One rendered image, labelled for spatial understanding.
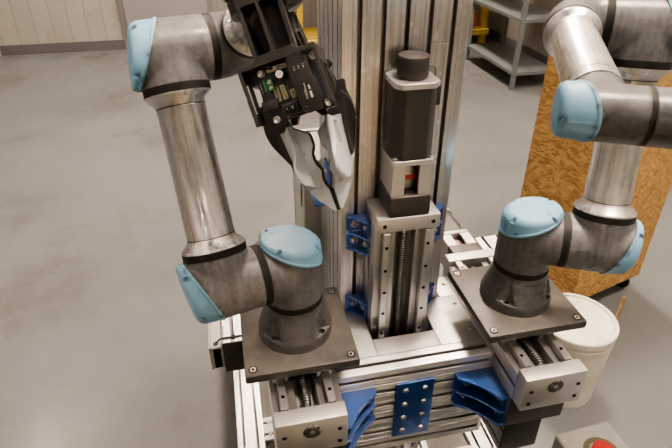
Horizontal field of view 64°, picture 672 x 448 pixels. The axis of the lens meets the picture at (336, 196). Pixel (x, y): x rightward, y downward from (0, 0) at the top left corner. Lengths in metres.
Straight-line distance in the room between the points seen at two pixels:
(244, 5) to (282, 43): 0.05
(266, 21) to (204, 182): 0.51
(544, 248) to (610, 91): 0.48
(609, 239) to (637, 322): 1.89
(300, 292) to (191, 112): 0.38
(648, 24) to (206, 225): 0.83
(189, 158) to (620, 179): 0.79
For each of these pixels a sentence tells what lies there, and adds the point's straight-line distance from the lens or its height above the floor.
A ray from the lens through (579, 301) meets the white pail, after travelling 2.44.
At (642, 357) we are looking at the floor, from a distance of 2.86.
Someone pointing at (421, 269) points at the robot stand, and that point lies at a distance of 1.19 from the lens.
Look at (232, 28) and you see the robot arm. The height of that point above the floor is 1.63.
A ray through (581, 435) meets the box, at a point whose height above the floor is 0.93.
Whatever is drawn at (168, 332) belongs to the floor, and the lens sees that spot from 2.73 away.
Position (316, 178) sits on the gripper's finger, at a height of 1.59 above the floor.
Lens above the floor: 1.84
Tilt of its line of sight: 30 degrees down
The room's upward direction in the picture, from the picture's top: straight up
